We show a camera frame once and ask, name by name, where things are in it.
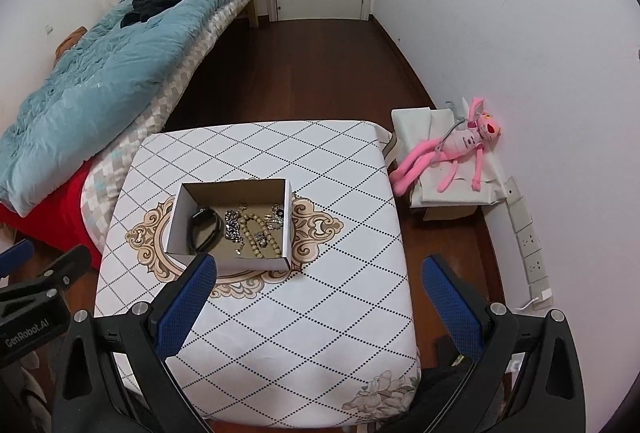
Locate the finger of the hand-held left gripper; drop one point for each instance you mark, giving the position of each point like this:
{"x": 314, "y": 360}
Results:
{"x": 60, "y": 270}
{"x": 15, "y": 255}

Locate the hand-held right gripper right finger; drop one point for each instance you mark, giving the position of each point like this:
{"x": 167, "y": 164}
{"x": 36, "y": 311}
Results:
{"x": 445, "y": 298}

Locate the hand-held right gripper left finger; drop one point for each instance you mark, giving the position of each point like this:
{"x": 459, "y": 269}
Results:
{"x": 192, "y": 283}

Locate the black smart band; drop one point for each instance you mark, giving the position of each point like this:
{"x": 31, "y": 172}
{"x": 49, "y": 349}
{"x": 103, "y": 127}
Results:
{"x": 212, "y": 228}

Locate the red bed sheet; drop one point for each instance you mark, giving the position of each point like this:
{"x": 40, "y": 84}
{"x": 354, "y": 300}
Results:
{"x": 50, "y": 223}

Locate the white charger plug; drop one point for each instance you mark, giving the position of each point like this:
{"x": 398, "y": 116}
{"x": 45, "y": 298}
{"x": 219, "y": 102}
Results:
{"x": 545, "y": 297}

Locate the white power strip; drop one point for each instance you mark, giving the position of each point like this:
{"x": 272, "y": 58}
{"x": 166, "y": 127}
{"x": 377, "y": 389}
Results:
{"x": 530, "y": 243}

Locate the diamond pattern tablecloth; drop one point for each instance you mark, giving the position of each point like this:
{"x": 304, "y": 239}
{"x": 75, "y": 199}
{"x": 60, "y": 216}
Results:
{"x": 325, "y": 313}

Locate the pink plush toy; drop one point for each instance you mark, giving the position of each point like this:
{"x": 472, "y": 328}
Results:
{"x": 465, "y": 143}

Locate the grey clothes hanger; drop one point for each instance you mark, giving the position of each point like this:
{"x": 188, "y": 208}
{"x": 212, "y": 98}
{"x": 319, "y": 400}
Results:
{"x": 447, "y": 130}

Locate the checkered grey mattress pad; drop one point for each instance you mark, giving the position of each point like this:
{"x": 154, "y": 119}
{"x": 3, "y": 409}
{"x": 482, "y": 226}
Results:
{"x": 165, "y": 113}

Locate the light blue blanket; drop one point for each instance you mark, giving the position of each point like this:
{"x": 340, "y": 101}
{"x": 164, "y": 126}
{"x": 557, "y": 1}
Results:
{"x": 100, "y": 93}

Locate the brown pillow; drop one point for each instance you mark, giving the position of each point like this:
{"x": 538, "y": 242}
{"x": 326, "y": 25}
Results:
{"x": 70, "y": 42}

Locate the wooden bed leg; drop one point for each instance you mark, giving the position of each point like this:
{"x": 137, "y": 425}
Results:
{"x": 252, "y": 10}

